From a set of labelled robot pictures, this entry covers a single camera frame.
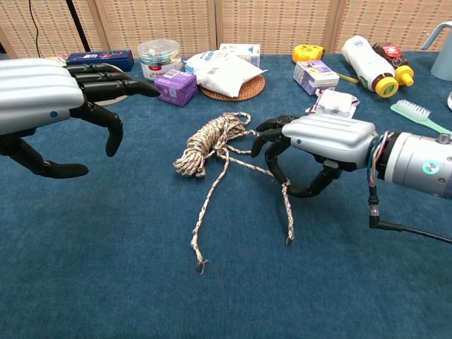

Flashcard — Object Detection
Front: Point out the white bottle yellow cap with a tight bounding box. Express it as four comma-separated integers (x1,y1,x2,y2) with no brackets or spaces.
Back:
340,35,400,99

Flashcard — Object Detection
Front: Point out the black stand pole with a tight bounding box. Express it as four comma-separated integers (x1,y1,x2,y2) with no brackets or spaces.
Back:
66,0,92,52

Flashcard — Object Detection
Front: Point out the mint green brush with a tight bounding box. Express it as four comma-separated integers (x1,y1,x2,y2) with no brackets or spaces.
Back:
390,99,452,136

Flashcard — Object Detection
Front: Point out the white crinkled snack packet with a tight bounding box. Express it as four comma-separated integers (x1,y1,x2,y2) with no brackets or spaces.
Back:
305,88,361,119

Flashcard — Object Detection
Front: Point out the thin black hanging cable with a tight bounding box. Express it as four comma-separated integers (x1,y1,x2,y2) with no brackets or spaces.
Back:
28,0,44,59

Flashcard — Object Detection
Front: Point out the white purple drink carton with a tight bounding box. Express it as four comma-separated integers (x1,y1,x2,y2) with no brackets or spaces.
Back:
292,59,340,97

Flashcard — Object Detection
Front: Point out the yellow tape measure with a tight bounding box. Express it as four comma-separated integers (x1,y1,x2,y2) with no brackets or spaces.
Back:
292,44,360,85

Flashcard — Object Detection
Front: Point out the cream upturned bowl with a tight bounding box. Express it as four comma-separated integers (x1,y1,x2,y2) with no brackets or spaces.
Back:
92,63,134,107

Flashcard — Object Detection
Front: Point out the small purple carton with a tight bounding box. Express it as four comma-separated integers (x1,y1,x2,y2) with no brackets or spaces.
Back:
153,69,198,108

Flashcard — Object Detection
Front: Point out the clear round clip tub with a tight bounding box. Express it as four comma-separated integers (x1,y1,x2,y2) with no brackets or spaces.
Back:
137,39,183,82

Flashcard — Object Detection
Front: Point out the brown woven round coaster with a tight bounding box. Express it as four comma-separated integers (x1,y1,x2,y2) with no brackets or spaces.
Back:
199,74,266,102

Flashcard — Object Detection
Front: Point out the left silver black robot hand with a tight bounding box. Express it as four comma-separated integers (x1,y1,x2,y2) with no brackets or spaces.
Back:
0,58,162,179

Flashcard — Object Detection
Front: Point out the dark blue long box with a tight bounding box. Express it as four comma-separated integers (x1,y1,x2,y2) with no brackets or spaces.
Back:
66,49,136,71

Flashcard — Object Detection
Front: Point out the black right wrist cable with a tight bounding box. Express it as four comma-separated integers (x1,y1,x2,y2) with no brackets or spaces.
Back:
367,185,452,244

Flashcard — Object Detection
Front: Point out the beige braided rope bundle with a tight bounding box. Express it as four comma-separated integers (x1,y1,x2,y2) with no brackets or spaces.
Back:
172,111,296,276

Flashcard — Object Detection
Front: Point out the white and blue box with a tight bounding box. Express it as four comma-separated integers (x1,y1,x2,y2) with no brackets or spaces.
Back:
219,43,262,69

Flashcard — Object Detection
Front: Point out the white plastic pouch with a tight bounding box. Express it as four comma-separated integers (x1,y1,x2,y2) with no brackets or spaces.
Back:
184,49,268,98

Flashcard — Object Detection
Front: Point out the brown squeeze bottle yellow cap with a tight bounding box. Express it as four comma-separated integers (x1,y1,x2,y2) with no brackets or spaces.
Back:
371,42,415,88

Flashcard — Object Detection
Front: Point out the light blue handled cup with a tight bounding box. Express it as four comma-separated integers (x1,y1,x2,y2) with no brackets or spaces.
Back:
421,20,452,82

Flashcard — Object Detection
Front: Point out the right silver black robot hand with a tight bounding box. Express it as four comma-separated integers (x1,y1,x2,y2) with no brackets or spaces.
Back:
250,113,379,198

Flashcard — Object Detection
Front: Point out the blue carpet table mat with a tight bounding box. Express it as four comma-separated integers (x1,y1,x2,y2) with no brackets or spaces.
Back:
0,52,452,339

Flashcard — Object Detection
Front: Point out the woven bamboo folding screen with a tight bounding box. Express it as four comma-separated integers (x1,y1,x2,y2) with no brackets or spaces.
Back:
0,0,452,61

